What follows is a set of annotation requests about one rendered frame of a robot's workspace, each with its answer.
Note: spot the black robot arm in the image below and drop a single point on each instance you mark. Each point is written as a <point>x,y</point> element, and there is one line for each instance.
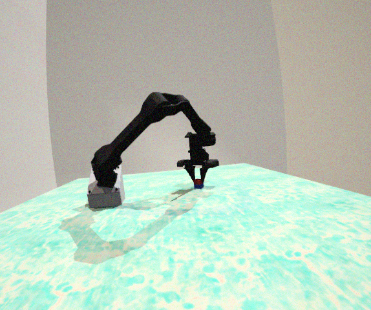
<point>154,109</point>

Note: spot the red block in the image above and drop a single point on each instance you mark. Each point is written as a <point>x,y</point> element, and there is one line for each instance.
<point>197,182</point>

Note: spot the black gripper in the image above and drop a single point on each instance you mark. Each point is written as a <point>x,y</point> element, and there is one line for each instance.
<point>196,158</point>

